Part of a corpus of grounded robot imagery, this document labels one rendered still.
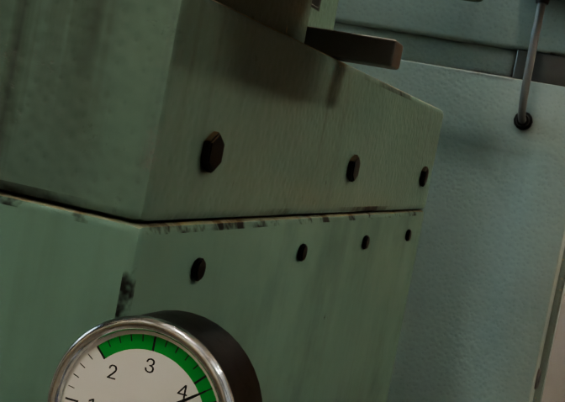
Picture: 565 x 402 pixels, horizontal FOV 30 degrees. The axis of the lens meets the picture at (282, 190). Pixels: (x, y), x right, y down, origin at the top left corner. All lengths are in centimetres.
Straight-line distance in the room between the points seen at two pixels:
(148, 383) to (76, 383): 2
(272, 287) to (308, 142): 8
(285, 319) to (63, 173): 22
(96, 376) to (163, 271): 9
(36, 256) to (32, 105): 6
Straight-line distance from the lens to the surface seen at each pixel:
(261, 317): 55
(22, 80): 42
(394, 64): 59
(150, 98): 39
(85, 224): 40
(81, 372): 34
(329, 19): 94
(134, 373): 33
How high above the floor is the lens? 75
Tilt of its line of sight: 3 degrees down
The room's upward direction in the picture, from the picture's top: 11 degrees clockwise
